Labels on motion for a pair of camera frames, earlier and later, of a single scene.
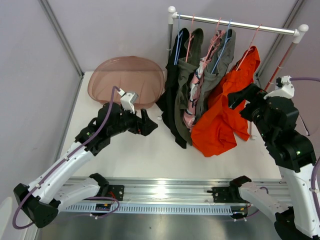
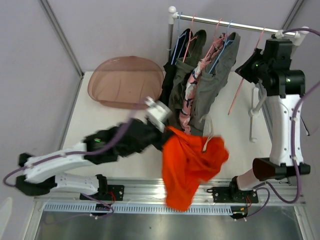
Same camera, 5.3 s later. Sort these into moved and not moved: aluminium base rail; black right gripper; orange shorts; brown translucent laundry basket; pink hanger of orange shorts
Moved: pink hanger of orange shorts; black right gripper; orange shorts
Not moved: aluminium base rail; brown translucent laundry basket
